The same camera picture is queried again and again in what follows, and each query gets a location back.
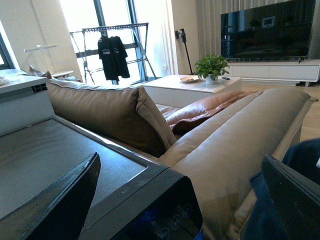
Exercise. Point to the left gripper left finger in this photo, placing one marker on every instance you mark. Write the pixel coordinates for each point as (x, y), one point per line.
(58, 212)

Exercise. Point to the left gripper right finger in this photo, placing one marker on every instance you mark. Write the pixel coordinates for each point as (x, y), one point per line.
(295, 197)

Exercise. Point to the dark navy garment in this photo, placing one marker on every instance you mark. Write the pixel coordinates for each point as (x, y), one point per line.
(264, 222)

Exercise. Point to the grey front-load washing machine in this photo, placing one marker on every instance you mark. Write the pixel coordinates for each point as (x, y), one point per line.
(136, 198)

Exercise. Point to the metal clothes drying rack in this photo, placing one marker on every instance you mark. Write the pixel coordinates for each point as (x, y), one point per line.
(139, 33)

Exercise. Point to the tan leather sofa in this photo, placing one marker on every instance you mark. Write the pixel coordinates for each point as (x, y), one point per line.
(219, 156)

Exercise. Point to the white tv cabinet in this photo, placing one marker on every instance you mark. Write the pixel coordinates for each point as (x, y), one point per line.
(285, 73)

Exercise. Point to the orange leather cushion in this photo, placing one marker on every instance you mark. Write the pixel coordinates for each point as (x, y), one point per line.
(194, 114)

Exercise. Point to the green potted plant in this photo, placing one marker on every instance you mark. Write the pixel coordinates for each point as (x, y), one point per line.
(211, 67)

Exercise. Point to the wooden dish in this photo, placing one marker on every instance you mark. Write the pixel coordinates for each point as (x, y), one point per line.
(189, 79)

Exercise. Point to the white coffee table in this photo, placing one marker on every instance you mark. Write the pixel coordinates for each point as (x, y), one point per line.
(170, 91)

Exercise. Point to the large flat television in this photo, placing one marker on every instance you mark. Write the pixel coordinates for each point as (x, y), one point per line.
(278, 31)

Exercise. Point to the black hanging t-shirt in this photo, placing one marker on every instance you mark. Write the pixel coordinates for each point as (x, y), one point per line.
(112, 53)

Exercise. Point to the black stick vacuum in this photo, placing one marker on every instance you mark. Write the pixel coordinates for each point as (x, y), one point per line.
(181, 34)

